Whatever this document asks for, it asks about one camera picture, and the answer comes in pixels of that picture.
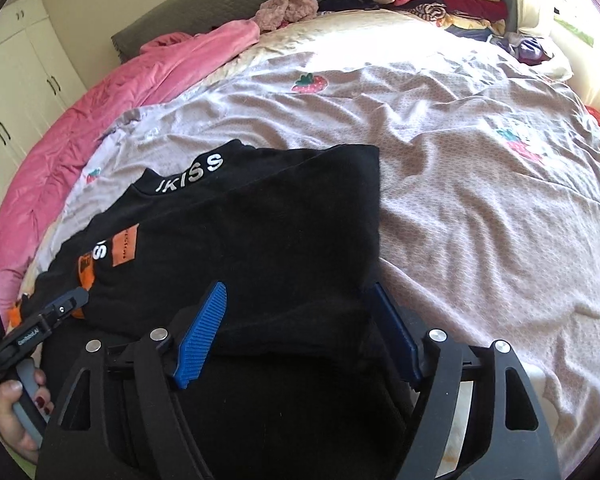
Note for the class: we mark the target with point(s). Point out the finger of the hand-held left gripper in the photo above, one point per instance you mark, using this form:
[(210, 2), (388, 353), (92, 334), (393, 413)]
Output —
[(65, 305)]

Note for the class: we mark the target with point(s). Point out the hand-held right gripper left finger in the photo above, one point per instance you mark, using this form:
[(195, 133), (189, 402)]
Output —
[(205, 330)]

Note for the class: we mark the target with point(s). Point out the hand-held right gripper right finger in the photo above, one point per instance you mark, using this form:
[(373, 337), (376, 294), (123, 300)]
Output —
[(396, 327)]

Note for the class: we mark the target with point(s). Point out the black shirt with orange patches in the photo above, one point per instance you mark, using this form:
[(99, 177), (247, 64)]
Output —
[(255, 220)]

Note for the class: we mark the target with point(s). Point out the person's left hand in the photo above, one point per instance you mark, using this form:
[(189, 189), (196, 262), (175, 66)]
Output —
[(10, 425)]

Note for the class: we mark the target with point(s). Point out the strawberry print duvet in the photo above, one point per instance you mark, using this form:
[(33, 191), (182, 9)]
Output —
[(455, 185)]

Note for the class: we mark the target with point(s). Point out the pink blanket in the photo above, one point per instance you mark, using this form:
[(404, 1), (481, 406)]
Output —
[(80, 125)]

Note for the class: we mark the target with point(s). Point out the white wardrobe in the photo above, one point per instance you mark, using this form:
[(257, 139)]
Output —
[(20, 75)]

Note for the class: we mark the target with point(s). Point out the red cloth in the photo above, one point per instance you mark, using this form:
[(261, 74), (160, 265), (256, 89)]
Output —
[(597, 120)]

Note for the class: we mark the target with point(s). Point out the cream bed sheet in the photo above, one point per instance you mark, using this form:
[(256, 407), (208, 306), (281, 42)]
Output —
[(285, 42)]

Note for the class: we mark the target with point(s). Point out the purple cloth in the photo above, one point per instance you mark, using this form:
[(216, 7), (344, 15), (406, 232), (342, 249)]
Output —
[(527, 49)]

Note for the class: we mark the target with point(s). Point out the olive padded headboard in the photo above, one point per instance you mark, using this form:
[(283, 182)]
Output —
[(205, 5)]

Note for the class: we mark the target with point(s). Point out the dark crumpled cloth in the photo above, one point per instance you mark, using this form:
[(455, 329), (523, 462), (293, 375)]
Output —
[(345, 4)]

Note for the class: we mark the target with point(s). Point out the pink fuzzy garment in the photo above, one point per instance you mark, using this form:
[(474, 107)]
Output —
[(285, 10)]

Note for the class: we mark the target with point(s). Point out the cream pillow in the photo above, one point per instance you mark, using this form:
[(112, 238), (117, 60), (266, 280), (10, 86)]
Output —
[(535, 0)]

